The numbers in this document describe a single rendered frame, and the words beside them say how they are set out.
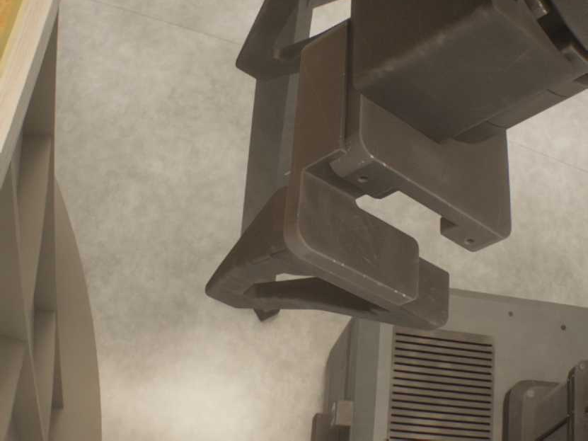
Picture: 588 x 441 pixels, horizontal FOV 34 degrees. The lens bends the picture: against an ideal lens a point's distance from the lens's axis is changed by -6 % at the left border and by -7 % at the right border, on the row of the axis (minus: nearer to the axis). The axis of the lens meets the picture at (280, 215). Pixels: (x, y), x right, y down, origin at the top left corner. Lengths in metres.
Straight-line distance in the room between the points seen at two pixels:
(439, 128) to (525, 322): 1.24
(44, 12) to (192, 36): 1.51
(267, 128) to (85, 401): 0.51
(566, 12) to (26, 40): 0.27
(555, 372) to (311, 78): 1.24
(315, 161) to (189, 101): 1.61
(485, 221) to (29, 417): 0.74
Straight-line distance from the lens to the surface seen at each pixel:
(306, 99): 0.29
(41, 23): 0.46
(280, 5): 0.37
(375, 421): 1.37
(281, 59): 0.39
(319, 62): 0.29
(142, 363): 1.62
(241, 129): 1.85
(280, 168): 1.44
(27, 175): 0.86
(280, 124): 1.38
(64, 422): 1.56
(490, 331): 1.48
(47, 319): 1.21
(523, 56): 0.26
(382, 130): 0.27
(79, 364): 1.59
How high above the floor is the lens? 1.51
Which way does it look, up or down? 59 degrees down
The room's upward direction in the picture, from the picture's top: 21 degrees clockwise
